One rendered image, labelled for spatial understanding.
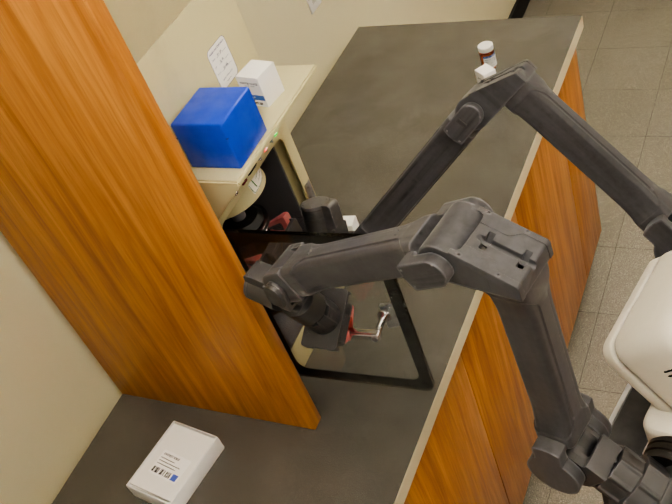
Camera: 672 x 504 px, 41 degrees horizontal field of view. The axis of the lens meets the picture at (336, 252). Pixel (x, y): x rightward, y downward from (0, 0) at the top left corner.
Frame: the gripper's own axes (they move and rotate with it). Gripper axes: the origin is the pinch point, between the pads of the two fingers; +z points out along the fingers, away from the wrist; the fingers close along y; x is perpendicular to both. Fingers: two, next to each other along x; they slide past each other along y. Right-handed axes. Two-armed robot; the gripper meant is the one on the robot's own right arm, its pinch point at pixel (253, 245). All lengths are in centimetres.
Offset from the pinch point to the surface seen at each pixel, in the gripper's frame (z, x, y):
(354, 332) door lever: -32.8, -1.6, 20.9
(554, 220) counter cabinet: -32, 65, -74
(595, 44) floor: 0, 122, -244
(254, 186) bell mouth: -7.6, -15.6, -0.7
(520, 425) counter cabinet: -30, 88, -21
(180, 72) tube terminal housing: -11.3, -46.0, 5.3
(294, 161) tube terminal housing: -9.3, -11.6, -12.3
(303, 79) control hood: -21.5, -32.1, -10.2
